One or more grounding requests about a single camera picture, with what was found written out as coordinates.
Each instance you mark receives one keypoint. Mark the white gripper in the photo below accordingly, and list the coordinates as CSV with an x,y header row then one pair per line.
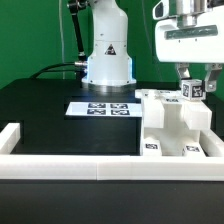
x,y
191,31

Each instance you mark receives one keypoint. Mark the white tagged cube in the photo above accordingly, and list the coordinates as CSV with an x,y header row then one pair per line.
x,y
192,90

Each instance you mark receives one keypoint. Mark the white chair back frame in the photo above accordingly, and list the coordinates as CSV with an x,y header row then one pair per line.
x,y
165,108

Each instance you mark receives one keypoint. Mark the white chair seat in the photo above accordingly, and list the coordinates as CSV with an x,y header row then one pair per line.
x,y
171,139

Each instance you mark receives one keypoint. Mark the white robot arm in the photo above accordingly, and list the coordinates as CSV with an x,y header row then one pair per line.
x,y
109,64

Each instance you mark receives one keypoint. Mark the white marker sheet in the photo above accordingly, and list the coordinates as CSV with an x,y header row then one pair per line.
x,y
101,109

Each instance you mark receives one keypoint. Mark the white U-shaped fence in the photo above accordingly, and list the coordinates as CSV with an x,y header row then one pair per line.
x,y
65,167

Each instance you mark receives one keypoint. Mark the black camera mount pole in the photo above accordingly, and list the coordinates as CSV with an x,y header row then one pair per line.
x,y
75,6

